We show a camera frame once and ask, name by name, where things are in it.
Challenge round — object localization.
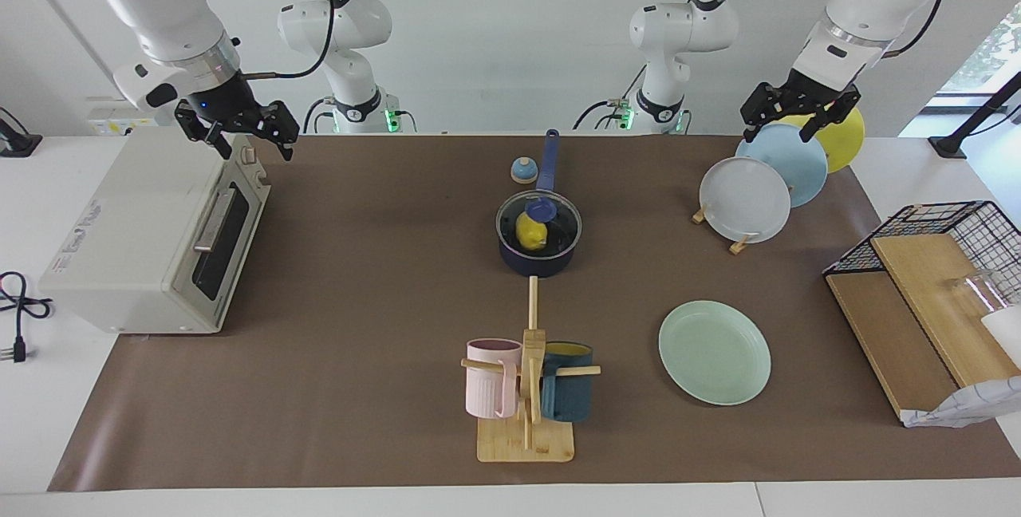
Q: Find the light blue plate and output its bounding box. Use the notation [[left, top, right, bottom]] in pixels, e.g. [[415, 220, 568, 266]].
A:
[[735, 123, 829, 208]]

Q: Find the clear glass cup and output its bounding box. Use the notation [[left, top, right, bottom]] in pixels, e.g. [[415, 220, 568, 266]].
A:
[[945, 270, 1015, 314]]

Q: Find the grey plate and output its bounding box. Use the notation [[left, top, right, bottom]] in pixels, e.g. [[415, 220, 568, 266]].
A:
[[699, 156, 792, 244]]

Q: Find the white checked cloth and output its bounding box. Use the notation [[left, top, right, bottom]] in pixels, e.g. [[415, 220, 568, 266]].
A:
[[901, 376, 1021, 428]]

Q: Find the dark teal mug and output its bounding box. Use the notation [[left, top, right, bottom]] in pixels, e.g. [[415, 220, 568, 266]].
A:
[[541, 341, 594, 423]]

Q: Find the dark blue saucepan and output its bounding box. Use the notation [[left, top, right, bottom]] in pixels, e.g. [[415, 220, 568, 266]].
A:
[[495, 129, 583, 277]]

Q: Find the black angled stand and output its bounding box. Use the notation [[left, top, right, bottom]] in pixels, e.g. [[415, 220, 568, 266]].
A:
[[928, 70, 1021, 159]]

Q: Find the yellow plate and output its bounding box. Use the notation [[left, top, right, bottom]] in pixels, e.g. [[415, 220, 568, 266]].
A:
[[790, 106, 865, 175]]

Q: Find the glass window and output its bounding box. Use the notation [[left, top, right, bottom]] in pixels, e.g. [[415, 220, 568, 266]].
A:
[[937, 2, 1021, 99]]

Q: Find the glass lid blue knob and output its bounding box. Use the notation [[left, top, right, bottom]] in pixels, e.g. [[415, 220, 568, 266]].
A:
[[495, 190, 583, 259]]

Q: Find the green plate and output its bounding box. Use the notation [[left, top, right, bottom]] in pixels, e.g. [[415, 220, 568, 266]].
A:
[[658, 300, 772, 406]]

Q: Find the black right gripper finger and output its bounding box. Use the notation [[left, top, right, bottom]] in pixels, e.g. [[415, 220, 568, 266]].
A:
[[175, 106, 234, 160], [254, 101, 300, 162]]

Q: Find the beige toaster oven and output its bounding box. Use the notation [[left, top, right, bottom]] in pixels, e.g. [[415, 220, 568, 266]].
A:
[[38, 128, 272, 335]]

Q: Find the black base cable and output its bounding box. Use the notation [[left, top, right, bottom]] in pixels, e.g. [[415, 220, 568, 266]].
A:
[[573, 66, 639, 132], [302, 97, 332, 135]]

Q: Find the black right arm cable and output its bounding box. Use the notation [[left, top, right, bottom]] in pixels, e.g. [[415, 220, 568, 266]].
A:
[[242, 0, 336, 81]]

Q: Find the brown table mat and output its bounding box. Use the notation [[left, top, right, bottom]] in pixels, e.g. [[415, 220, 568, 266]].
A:
[[48, 134, 1021, 492]]

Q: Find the wooden plate rack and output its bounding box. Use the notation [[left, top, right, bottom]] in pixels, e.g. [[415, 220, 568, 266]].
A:
[[691, 198, 755, 255]]

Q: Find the black wire basket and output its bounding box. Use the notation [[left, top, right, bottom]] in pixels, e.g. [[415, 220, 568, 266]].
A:
[[822, 200, 1021, 306]]

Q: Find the wooden mug tree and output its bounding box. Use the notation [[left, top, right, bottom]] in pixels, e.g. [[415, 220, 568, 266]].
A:
[[460, 276, 601, 464]]

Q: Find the pink ribbed mug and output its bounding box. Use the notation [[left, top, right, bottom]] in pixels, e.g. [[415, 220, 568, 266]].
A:
[[466, 338, 523, 420]]

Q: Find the wooden shelf rack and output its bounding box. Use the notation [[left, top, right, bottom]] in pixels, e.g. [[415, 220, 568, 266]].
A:
[[826, 234, 1021, 422]]

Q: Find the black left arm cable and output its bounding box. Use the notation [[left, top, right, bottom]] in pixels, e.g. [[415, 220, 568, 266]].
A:
[[720, 0, 950, 59]]

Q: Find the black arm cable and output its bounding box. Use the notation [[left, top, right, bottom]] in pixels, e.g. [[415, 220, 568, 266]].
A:
[[720, 0, 950, 59], [242, 0, 336, 81]]

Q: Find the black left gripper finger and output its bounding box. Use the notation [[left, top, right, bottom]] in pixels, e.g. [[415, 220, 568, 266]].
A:
[[740, 84, 790, 143], [802, 88, 862, 143]]

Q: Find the white cup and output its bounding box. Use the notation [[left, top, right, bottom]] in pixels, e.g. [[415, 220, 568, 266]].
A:
[[981, 306, 1021, 366]]

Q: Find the white power strip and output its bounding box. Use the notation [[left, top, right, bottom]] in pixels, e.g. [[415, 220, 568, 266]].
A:
[[86, 106, 160, 136]]

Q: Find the black power cord plug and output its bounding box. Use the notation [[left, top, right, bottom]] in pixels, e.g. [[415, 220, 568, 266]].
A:
[[0, 271, 53, 364]]

